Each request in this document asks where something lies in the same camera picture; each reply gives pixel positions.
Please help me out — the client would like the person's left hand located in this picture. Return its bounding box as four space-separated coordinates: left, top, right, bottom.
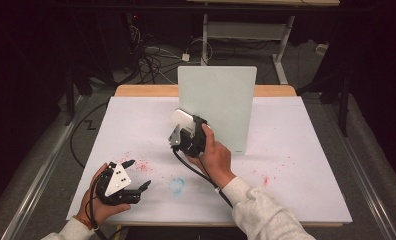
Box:
76 163 132 229

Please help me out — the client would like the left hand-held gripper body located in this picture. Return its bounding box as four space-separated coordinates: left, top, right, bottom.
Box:
95 161 144 206

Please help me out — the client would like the tangle of cables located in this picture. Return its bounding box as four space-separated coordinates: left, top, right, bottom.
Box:
129 23 214 85

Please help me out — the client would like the brown wristband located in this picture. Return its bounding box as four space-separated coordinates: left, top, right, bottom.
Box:
73 214 95 231

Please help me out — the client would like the black metal stand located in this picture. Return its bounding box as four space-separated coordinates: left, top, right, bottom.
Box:
339 74 351 138

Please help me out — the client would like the white table cover sheet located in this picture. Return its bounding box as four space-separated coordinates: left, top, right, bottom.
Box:
65 95 354 224

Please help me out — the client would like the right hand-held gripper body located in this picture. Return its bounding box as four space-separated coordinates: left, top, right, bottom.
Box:
167 114 209 159

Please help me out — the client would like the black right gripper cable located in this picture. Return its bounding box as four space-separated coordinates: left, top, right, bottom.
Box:
171 149 234 209

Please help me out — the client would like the aluminium floor rail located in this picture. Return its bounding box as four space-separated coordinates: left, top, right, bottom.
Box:
0 95 87 240
332 99 396 240

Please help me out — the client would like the white desk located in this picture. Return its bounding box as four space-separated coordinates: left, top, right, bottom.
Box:
185 0 341 85

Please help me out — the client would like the person's right hand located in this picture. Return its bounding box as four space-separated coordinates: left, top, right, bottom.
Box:
185 123 237 189

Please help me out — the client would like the black floor cable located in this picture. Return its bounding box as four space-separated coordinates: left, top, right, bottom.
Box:
69 101 110 169

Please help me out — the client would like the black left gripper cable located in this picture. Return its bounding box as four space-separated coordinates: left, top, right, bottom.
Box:
88 171 110 240

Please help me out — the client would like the pale green glass whiteboard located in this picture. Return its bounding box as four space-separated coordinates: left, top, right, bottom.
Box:
177 65 258 155

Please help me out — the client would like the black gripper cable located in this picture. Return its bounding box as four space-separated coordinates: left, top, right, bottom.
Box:
171 149 234 209
88 171 110 240

